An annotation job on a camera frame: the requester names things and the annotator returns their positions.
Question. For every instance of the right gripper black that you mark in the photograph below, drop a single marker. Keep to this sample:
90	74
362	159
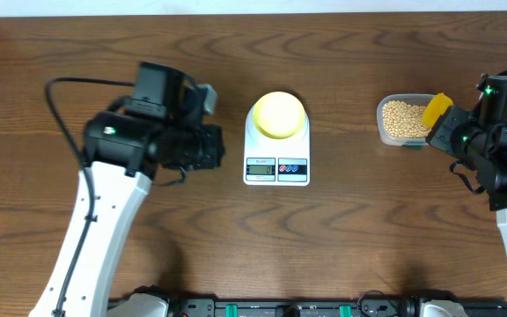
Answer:
439	136

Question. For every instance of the white digital kitchen scale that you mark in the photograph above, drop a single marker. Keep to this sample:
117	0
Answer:
276	162

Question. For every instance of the yellow measuring scoop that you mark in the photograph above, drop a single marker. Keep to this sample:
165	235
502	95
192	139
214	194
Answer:
437	106

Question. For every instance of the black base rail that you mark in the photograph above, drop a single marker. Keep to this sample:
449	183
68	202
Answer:
147	305

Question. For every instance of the yellow plastic bowl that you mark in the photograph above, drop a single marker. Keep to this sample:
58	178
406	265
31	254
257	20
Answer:
278	115

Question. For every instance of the clear plastic bean container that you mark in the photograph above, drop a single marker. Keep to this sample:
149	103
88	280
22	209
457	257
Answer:
412	99

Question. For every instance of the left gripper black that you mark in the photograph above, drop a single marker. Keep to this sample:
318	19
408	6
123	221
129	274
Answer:
214	148

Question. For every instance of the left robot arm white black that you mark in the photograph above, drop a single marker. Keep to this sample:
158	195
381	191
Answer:
159	125

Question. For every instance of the pile of soybeans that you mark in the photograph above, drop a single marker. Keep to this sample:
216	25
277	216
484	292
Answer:
403	120

